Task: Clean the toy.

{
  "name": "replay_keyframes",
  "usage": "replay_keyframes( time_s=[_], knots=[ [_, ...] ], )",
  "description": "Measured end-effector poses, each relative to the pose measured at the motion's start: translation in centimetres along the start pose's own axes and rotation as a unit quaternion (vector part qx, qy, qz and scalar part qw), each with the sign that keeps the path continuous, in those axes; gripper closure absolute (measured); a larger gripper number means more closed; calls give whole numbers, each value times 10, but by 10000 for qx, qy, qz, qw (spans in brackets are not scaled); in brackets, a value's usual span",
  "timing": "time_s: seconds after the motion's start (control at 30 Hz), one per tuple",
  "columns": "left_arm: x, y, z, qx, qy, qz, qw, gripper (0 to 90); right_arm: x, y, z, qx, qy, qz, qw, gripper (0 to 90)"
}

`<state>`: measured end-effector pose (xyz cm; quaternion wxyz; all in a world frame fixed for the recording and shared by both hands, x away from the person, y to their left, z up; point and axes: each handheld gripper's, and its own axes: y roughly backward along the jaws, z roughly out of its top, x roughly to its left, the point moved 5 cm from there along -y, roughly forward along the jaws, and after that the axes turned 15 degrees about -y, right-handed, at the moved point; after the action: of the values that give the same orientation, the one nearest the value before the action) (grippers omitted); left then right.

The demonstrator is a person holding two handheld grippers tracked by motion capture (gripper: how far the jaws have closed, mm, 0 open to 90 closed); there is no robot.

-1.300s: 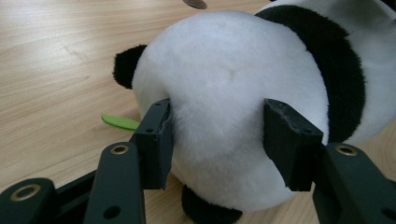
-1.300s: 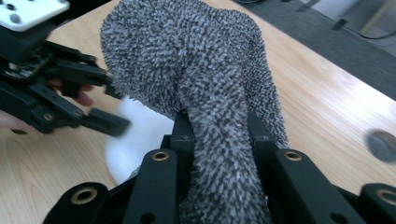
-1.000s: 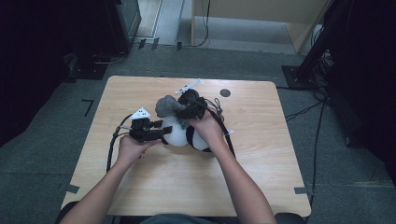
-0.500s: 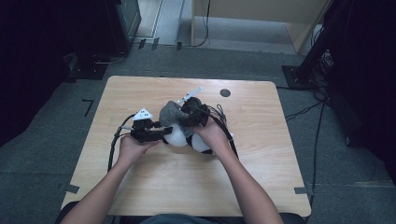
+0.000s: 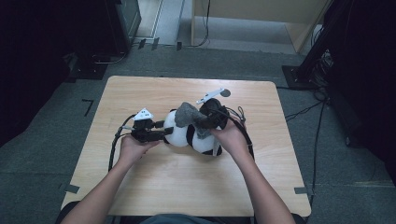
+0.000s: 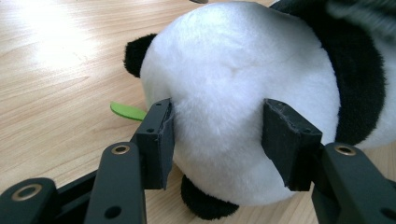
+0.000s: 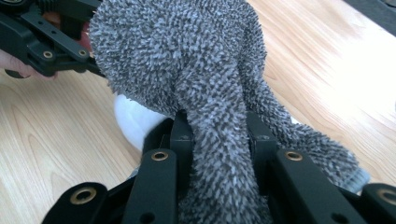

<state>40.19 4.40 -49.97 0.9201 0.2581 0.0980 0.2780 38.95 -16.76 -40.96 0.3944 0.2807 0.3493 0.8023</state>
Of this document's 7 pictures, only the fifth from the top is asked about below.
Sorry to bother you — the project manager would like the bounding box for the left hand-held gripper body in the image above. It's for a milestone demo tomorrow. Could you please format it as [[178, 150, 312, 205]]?
[[130, 107, 157, 144]]

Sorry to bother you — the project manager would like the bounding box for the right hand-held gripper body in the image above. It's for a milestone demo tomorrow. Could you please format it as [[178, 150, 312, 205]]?
[[195, 88, 232, 130]]

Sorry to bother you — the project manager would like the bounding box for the grey fuzzy towel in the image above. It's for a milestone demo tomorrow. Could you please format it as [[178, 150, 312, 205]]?
[[174, 101, 216, 140]]

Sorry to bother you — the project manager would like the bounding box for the panda plush toy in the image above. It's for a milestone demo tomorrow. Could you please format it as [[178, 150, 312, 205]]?
[[163, 108, 223, 157]]

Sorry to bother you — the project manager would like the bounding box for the person's left hand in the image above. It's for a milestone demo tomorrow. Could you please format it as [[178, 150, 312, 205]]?
[[117, 134, 161, 171]]

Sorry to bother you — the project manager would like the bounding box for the person's right hand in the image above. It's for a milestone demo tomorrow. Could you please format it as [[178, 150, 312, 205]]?
[[209, 115, 250, 161]]

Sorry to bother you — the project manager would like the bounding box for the black stand base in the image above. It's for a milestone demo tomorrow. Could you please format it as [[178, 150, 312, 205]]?
[[64, 52, 109, 83]]

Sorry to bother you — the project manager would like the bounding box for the light wooden desk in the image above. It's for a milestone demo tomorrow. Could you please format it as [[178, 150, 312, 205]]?
[[191, 0, 332, 54]]

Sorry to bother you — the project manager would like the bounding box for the black metal stand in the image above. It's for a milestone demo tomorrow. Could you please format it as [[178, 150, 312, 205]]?
[[281, 0, 353, 91]]

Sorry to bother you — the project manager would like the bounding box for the left hand-held gripper cable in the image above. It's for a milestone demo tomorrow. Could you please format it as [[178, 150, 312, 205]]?
[[107, 114, 138, 172]]

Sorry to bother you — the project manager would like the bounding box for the hand-held gripper cable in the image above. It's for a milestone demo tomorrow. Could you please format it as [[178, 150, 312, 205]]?
[[107, 114, 138, 172], [222, 105, 256, 161]]

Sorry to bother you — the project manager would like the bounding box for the right hand-held gripper cable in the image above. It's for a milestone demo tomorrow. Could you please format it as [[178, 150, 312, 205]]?
[[222, 105, 256, 161]]

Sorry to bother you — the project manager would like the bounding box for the black hanging cable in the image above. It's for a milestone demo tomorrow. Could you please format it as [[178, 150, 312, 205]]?
[[186, 0, 211, 49]]

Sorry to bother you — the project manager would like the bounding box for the black floor cable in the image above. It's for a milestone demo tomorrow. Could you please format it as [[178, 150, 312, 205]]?
[[284, 99, 326, 122], [310, 102, 327, 200]]

